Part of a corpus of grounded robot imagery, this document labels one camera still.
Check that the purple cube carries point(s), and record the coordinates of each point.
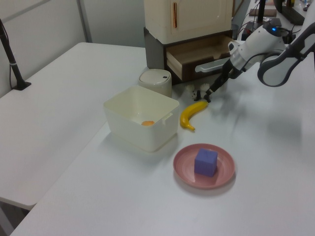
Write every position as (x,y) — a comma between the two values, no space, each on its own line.
(205,163)

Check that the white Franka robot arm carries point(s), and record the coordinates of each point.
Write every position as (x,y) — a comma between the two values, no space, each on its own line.
(256,46)

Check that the dark wood drawer cabinet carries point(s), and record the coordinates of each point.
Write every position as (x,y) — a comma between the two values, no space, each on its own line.
(153,54)

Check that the brown cardboard box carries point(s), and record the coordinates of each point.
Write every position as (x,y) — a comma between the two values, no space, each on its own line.
(270,12)

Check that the yellow toy banana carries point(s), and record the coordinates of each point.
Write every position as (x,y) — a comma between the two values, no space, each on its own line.
(189,113)

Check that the small white lidded bin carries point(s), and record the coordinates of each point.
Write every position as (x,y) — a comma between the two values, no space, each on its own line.
(157,81)

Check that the cream open plastic box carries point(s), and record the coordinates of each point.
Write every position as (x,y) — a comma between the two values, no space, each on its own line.
(137,132)

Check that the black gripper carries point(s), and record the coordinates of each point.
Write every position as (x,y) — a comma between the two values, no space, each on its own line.
(232,70)

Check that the toasted bread toy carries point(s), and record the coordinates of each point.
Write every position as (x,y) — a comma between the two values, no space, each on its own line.
(148,123)

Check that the black monitor stand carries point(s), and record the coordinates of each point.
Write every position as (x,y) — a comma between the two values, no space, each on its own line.
(291,14)

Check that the black stand pole with clamp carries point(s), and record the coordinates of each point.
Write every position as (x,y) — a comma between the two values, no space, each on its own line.
(14,71)

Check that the small panda toy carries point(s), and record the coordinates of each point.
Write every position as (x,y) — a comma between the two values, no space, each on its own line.
(195,94)

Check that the black upright pole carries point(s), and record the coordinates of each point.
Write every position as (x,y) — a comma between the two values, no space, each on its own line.
(261,9)

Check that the pink round plate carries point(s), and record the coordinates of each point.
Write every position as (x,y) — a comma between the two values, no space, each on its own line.
(182,169)

